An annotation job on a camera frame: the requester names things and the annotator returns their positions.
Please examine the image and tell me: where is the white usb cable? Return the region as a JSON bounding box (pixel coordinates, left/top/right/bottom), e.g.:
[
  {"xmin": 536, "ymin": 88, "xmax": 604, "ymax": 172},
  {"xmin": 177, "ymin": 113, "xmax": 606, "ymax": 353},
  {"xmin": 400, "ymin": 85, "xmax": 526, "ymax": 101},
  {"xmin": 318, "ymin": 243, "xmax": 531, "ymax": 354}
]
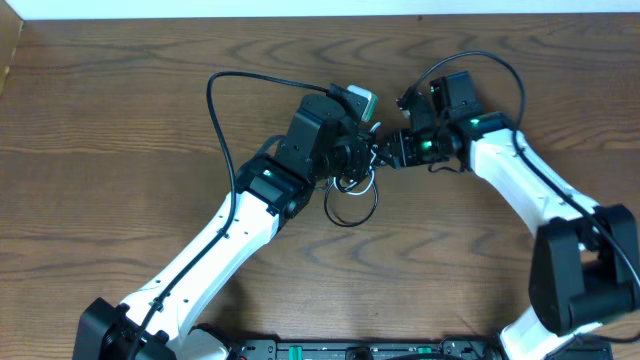
[{"xmin": 344, "ymin": 121, "xmax": 384, "ymax": 197}]

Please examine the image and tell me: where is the black usb cable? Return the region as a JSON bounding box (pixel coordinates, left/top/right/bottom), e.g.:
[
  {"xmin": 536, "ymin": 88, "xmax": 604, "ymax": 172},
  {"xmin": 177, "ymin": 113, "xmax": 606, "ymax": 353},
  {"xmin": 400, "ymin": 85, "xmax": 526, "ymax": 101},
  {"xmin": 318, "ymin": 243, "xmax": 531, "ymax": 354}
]
[{"xmin": 322, "ymin": 144, "xmax": 382, "ymax": 229}]

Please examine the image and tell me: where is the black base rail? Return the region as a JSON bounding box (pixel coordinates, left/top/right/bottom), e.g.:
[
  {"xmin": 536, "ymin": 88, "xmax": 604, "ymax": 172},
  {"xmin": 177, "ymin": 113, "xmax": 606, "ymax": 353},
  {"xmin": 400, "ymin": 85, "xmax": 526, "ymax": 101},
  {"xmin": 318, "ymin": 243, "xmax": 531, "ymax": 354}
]
[{"xmin": 227, "ymin": 338, "xmax": 506, "ymax": 360}]

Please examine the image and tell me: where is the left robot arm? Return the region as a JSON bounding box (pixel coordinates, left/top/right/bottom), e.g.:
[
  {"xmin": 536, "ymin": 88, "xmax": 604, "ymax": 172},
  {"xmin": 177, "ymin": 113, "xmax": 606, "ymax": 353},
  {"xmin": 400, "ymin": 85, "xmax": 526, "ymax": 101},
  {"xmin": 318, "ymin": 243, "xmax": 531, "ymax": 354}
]
[{"xmin": 73, "ymin": 85, "xmax": 377, "ymax": 359}]

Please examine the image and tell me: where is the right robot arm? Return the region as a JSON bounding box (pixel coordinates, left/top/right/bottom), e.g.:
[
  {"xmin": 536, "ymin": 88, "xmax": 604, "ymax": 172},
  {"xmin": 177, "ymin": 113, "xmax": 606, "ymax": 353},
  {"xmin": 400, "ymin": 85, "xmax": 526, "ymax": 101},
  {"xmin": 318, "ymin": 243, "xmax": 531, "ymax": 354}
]
[{"xmin": 380, "ymin": 72, "xmax": 639, "ymax": 359}]

